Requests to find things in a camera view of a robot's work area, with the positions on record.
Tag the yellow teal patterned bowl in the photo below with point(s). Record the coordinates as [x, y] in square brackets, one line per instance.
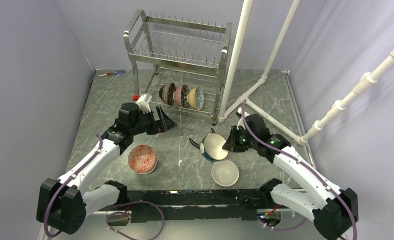
[195, 98]

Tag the red blue screwdriver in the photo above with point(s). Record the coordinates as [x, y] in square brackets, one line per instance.
[114, 73]

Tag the red patterned bowl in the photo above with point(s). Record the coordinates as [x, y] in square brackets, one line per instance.
[142, 159]

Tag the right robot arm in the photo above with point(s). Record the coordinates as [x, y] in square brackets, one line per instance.
[332, 209]

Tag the black pliers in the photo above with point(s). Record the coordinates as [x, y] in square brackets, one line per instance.
[196, 144]

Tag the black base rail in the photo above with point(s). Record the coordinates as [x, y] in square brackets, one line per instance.
[144, 211]

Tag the teal white bowl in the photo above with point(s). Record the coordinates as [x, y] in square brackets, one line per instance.
[211, 147]

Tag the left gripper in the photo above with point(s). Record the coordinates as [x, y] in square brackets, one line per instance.
[163, 124]

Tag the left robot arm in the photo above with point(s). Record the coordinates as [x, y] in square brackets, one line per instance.
[64, 203]

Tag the steel dish rack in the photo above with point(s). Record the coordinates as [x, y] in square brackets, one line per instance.
[164, 49]

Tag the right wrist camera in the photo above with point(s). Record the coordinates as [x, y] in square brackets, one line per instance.
[239, 114]

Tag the beige dark rimmed bowl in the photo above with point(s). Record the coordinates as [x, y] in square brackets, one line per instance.
[166, 93]

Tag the white pipe frame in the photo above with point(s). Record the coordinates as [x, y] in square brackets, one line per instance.
[328, 46]

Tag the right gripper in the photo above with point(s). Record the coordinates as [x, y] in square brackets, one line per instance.
[238, 148]

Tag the brown floral bowl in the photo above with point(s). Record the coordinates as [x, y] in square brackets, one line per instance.
[180, 96]

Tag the aluminium rail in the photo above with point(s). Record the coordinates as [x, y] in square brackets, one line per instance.
[247, 198]

